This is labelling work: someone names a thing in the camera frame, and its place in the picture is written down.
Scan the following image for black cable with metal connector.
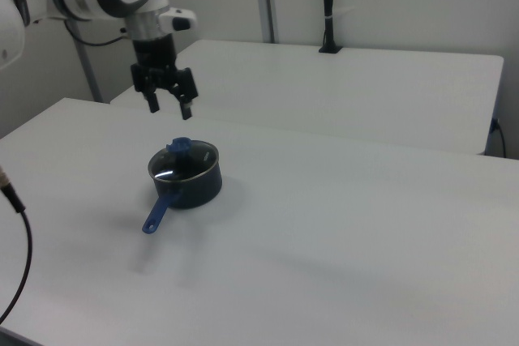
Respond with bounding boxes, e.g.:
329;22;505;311
0;162;34;325

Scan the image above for black cable under arm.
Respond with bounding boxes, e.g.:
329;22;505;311
64;20;135;47

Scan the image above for black cable beside table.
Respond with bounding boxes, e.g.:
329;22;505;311
490;117;508;157

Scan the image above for glass lid with blue knob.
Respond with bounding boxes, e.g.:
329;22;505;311
147;136;221;183

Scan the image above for grey metal frame leg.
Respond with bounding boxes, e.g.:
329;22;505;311
71;32;104;104

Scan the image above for dark saucepan with blue handle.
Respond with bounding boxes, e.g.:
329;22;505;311
141;141;224;237

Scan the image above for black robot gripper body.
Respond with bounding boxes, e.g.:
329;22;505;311
130;35;200;103

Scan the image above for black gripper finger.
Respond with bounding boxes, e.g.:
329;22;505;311
144;92;162;114
177;92;195;122

